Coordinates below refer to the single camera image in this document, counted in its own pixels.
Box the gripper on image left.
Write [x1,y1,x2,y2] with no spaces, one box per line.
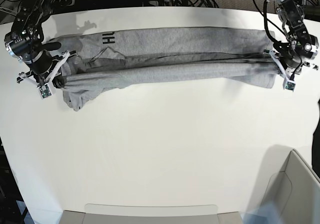
[23,50,67,89]

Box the grey tray at bottom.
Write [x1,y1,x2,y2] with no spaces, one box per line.
[59,204,243,224]

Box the white camera mount image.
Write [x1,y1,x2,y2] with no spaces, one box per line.
[16,51,76,99]
[262,49,319,92]

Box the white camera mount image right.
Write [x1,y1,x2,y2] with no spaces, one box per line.
[262,49,319,92]

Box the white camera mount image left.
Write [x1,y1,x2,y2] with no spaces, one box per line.
[16,51,76,99]

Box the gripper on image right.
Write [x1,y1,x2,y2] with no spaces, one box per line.
[272,43,304,72]

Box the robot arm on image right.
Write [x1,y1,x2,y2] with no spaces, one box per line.
[263,0,320,74]

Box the grey T-shirt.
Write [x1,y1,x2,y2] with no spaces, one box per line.
[55,27,279,111]

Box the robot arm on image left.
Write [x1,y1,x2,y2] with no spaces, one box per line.
[4,0,65,88]

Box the grey bin at right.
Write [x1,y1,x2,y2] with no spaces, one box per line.
[258,150,320,224]

